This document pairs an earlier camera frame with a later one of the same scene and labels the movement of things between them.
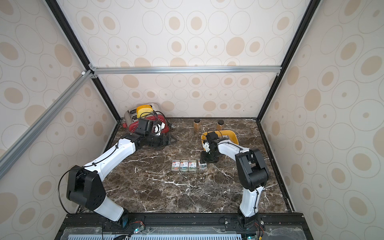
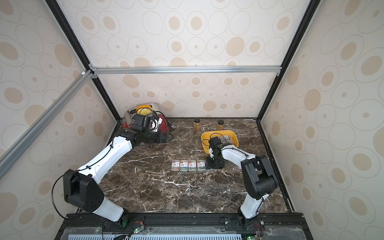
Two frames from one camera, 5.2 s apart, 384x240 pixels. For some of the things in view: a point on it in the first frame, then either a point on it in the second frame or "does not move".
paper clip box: [184, 165] does not move
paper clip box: [202, 166] does not move
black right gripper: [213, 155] → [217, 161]
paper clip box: [175, 165] does not move
